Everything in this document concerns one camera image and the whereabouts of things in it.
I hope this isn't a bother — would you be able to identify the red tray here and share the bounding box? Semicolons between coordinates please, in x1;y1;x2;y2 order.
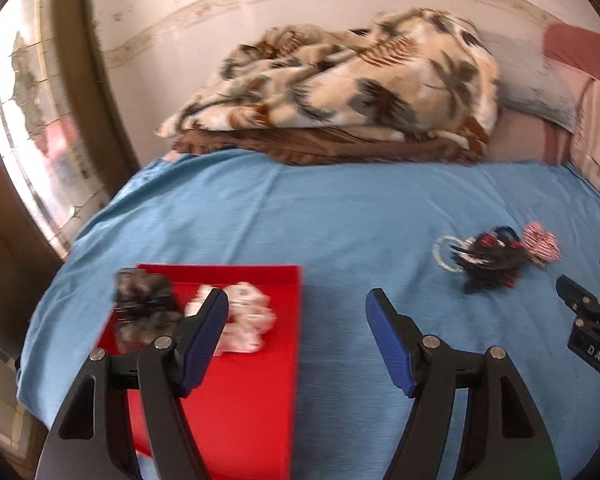
96;263;306;480

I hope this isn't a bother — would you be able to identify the white pink scrunchie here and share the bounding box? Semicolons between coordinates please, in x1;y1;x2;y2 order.
184;282;277;357

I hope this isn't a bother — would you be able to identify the floral fleece blanket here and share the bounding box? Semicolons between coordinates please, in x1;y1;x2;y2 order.
155;7;503;151

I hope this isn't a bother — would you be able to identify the blue bed cover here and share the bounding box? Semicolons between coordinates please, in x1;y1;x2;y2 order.
16;152;600;480

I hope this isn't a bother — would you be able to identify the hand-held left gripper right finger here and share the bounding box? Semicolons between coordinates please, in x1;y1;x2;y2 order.
365;287;563;480

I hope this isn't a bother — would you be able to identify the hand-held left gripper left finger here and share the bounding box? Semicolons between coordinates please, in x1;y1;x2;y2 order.
40;287;230;480

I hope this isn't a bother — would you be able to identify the white pearl bracelet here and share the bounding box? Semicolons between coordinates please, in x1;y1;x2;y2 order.
434;235;470;273

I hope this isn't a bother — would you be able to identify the brown grey scrunchie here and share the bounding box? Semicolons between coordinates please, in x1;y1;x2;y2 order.
112;269;186;356

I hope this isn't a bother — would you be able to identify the red white striped scrunchie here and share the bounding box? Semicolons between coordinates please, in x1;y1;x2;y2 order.
522;221;563;267

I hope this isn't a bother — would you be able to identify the wooden framed window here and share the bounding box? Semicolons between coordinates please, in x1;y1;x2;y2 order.
0;0;141;331

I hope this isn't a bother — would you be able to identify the pale grey pillow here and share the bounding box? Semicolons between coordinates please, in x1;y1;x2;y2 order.
480;25;593;133

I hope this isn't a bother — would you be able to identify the rose pink cushion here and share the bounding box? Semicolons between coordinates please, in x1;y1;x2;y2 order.
542;22;600;83

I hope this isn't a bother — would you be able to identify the brown blanket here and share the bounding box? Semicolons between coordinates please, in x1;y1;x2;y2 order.
172;127;491;167

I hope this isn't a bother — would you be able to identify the pink bed sheet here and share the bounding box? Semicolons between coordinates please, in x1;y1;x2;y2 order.
485;110;573;166

